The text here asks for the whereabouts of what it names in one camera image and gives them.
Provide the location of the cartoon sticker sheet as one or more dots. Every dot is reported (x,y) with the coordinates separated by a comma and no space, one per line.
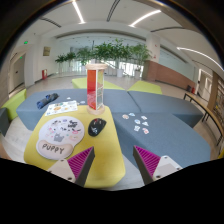
(63,107)

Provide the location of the lime ottoman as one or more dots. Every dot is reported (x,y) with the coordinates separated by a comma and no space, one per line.
(147,87)
(81,83)

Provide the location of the lime ottoman far right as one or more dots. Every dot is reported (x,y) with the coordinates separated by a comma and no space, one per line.
(147,87)

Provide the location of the colourful hexagonal tower shelf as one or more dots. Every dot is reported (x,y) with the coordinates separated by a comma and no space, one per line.
(95,88)

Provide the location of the grey sofa left section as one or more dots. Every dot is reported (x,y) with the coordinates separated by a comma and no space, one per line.
(30,114)

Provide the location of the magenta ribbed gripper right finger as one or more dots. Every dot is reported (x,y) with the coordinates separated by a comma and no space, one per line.
(153,167)

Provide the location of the rolled dark blue cloth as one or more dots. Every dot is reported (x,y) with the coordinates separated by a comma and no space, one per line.
(46,100)

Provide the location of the lime ottoman far left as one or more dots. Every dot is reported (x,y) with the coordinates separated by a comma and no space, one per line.
(81,83)

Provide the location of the red fire extinguisher box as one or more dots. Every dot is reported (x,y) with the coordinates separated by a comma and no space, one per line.
(44,74)

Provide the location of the grey sofa section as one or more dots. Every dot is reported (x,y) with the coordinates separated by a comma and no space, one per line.
(168,135)
(30,114)
(156,103)

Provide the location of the grey sofa right section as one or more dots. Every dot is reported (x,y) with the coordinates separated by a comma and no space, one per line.
(168,135)

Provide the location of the wooden bench black frame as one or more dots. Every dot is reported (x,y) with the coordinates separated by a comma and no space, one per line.
(207,114)

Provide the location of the puppy cartoon mouse pad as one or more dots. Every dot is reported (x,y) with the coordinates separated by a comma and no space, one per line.
(59,136)

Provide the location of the black computer mouse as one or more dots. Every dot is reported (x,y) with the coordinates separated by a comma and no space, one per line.
(96,126)

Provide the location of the potted green plant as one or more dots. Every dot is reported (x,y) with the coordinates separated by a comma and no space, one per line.
(140,54)
(84,55)
(60,60)
(115,51)

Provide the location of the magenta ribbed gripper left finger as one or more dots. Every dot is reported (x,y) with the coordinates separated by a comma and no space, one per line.
(76,168)

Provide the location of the grey sofa back section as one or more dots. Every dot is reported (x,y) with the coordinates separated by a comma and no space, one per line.
(156,103)

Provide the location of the lime seat at left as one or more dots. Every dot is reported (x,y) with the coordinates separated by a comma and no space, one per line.
(12,104)

